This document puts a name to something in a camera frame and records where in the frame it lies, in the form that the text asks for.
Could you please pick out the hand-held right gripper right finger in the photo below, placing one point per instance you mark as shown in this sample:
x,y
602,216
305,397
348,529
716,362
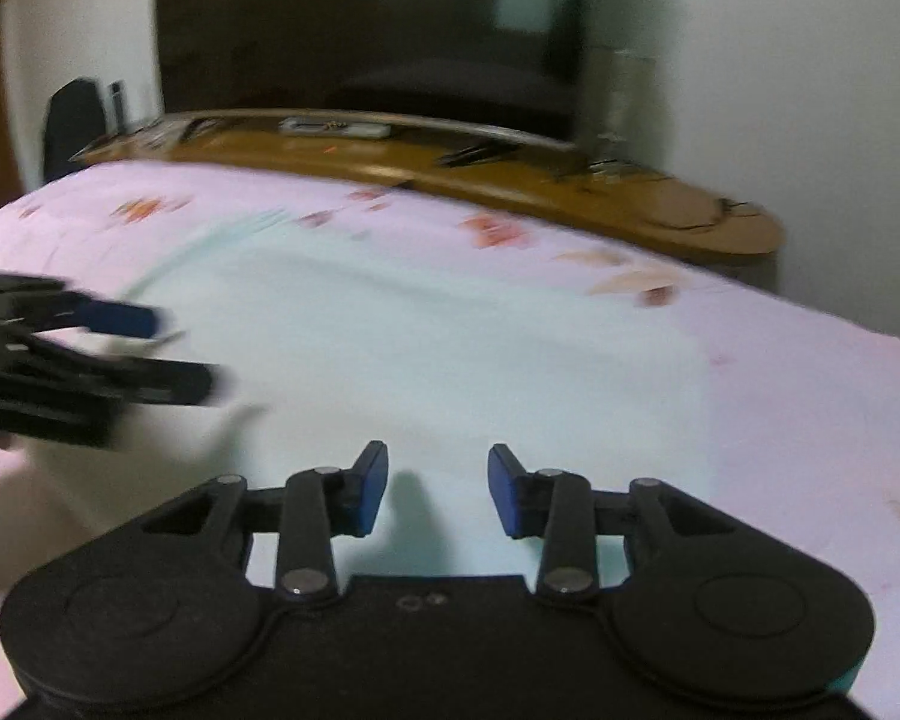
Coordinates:
x,y
502,495

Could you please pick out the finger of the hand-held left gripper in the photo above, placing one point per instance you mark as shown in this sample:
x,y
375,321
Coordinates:
x,y
120,319
172,382

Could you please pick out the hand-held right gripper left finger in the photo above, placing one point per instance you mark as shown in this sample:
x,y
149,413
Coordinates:
x,y
375,487

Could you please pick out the light green knit sweater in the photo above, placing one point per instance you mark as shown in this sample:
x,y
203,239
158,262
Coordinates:
x,y
457,360

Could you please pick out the black chair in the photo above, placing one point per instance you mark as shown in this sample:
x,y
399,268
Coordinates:
x,y
71,127

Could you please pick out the silver set-top box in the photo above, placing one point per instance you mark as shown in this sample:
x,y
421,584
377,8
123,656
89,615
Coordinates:
x,y
334,127

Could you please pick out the pink floral bed blanket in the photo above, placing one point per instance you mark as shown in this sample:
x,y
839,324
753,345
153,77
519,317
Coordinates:
x,y
795,427

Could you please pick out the wooden television stand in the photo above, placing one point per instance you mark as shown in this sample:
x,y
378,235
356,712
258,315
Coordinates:
x,y
645,202

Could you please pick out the black remote control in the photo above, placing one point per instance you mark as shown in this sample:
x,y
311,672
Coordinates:
x,y
472,154

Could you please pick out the black flat television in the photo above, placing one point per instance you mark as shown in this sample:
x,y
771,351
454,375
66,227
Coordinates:
x,y
360,22

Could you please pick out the clear glass vase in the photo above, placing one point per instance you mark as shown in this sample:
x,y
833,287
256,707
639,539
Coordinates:
x,y
626,112

